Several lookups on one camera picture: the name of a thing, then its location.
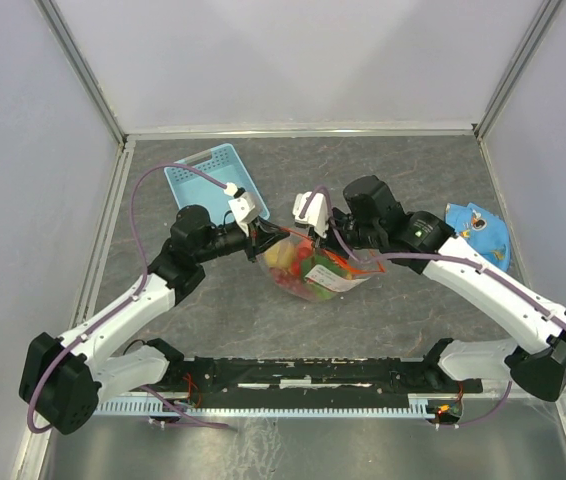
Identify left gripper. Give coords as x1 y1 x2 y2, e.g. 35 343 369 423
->
194 214 288 262

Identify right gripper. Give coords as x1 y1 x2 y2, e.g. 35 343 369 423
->
308 206 383 260

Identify green grape bunch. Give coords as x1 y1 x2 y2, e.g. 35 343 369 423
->
301 254 356 302

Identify clear zip top bag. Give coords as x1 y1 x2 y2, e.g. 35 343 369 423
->
258 229 386 302

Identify red lychee cluster with leaves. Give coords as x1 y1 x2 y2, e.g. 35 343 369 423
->
266 238 314 300

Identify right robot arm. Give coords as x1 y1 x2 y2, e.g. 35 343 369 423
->
293 175 566 401

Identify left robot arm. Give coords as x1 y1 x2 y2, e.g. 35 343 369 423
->
19 205 289 435

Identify light blue plastic basket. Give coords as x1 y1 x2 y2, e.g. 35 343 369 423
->
164 143 270 224

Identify blue printed cloth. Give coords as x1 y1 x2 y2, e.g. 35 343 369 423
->
445 203 511 271

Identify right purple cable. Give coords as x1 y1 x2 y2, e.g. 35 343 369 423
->
302 185 566 431

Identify purple cable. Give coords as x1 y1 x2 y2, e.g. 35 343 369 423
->
302 185 566 431
27 165 239 434

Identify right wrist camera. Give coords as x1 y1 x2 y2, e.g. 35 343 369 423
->
292 188 331 239

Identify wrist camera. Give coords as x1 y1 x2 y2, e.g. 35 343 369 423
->
224 182 263 236
292 188 331 239

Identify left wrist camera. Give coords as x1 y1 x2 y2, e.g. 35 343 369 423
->
224 182 263 236

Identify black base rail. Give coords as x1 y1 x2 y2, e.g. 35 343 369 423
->
154 357 483 408

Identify light blue cable duct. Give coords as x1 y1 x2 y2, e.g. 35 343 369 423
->
95 394 434 420

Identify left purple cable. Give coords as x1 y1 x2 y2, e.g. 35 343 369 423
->
27 165 239 434

